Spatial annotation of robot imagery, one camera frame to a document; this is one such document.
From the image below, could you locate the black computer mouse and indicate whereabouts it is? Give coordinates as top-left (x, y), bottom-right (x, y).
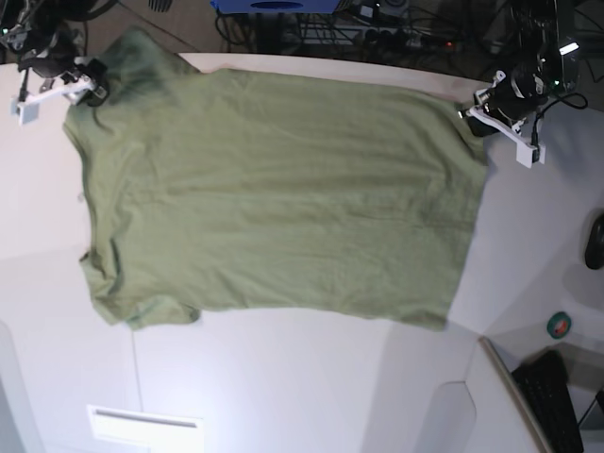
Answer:
top-left (584, 215), bottom-right (604, 270)

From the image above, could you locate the blue box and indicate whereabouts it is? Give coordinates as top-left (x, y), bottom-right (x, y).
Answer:
top-left (210, 0), bottom-right (351, 14)

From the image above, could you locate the black keyboard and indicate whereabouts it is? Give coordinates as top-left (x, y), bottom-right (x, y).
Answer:
top-left (512, 349), bottom-right (584, 453)

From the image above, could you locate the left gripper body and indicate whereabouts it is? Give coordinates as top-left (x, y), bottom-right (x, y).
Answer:
top-left (473, 65), bottom-right (552, 132)

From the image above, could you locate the green t-shirt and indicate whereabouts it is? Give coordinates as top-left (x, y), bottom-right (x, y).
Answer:
top-left (63, 30), bottom-right (488, 330)

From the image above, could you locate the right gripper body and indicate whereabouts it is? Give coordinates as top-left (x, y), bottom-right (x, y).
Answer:
top-left (8, 27), bottom-right (109, 90)

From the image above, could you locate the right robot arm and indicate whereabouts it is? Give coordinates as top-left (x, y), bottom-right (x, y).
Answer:
top-left (1, 1), bottom-right (117, 115)

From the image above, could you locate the black power strip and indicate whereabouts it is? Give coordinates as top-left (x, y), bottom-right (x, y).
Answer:
top-left (363, 28), bottom-right (458, 52)

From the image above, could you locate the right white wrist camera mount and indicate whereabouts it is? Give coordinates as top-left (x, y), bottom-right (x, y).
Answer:
top-left (9, 79), bottom-right (92, 126)

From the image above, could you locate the green tape roll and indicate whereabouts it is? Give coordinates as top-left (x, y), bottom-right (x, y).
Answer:
top-left (546, 311), bottom-right (572, 340)

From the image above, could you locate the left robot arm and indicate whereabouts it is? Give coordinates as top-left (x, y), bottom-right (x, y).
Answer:
top-left (460, 1), bottom-right (582, 144)

